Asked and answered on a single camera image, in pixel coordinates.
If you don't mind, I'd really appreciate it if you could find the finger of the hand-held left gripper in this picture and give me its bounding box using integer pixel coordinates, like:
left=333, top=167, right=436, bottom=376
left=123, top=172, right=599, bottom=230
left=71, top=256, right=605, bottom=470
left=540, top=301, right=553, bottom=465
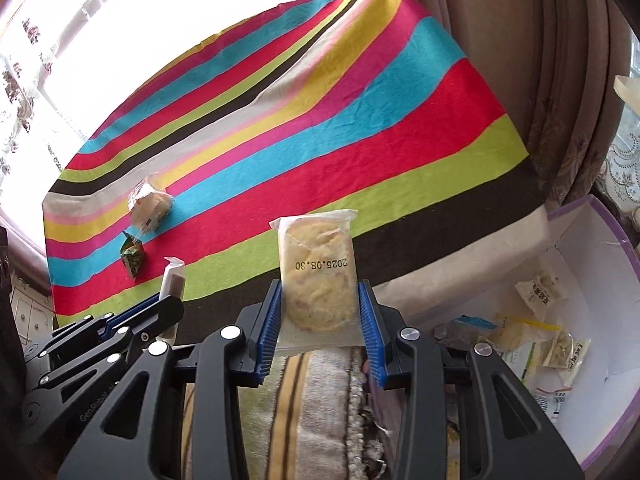
left=52, top=295, right=162, bottom=348
left=22, top=296, right=186, bottom=443

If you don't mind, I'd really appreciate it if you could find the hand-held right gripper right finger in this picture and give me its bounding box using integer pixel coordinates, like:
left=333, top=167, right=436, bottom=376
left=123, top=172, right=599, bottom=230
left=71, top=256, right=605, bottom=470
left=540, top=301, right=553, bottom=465
left=357, top=280, right=583, bottom=480

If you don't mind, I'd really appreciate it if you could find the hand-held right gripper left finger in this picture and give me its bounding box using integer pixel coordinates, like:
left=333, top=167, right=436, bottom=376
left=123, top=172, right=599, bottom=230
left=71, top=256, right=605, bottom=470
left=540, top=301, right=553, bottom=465
left=57, top=277, right=283, bottom=480

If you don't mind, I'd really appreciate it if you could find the brown bar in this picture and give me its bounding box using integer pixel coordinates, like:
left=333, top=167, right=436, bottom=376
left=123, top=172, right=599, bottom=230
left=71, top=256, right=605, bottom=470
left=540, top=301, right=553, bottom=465
left=159, top=256, right=187, bottom=345

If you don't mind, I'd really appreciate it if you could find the round cookie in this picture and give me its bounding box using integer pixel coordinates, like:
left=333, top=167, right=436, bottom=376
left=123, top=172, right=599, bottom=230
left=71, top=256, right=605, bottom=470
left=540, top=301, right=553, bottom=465
left=270, top=208, right=358, bottom=356

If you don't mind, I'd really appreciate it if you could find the white blue cartoon snack packet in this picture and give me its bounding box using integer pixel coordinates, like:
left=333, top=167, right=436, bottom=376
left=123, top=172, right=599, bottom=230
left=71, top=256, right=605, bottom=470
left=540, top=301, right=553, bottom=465
left=434, top=314, right=497, bottom=356

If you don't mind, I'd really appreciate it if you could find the clear bag with white bun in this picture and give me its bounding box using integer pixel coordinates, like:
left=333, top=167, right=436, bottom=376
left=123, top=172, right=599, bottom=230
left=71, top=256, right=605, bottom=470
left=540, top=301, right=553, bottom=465
left=492, top=311, right=562, bottom=352

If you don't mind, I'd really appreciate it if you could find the cream packet with black print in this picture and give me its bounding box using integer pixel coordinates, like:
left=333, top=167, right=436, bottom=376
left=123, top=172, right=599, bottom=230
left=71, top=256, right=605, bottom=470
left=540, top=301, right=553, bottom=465
left=542, top=331, right=592, bottom=372
left=515, top=272, right=565, bottom=311

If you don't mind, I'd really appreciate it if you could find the small green yellow packet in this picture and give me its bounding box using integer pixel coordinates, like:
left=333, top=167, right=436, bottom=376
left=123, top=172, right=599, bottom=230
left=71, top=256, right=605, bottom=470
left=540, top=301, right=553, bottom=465
left=119, top=231, right=147, bottom=279

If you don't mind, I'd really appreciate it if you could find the beige brown striped towel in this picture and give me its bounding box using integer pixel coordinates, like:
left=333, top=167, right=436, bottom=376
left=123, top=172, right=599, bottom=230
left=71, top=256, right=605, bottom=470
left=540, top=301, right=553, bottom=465
left=180, top=347, right=461, bottom=480

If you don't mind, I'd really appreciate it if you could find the clear-wrapped sandwich cake packet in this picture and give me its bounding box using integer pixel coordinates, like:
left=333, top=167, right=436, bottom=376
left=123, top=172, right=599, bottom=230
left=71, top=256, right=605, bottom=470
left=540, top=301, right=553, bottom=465
left=129, top=172, right=176, bottom=235

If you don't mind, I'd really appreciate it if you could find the beige curtain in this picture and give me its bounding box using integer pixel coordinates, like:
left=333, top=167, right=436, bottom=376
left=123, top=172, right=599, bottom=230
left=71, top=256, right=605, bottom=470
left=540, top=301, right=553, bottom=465
left=0, top=205, right=48, bottom=281
left=320, top=0, right=640, bottom=211

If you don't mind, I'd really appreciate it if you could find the colourful striped cloth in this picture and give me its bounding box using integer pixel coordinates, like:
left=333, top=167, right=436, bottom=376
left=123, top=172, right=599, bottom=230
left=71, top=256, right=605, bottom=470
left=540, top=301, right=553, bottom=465
left=42, top=0, right=551, bottom=346

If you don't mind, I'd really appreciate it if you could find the sheer floral lace curtain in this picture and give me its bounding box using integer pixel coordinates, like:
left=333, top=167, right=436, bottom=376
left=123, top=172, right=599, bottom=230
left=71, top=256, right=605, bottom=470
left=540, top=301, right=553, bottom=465
left=0, top=0, right=346, bottom=241

